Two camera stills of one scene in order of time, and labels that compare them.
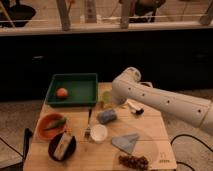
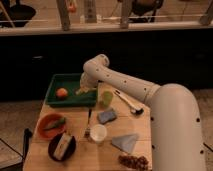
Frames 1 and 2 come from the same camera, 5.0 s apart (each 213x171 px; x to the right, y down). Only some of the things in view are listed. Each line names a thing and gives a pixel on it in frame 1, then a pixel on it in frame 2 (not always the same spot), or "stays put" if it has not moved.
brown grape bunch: x=135 y=162 stays put
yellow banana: x=121 y=106 -> x=82 y=90
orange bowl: x=51 y=125 stays put
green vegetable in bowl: x=56 y=124 stays put
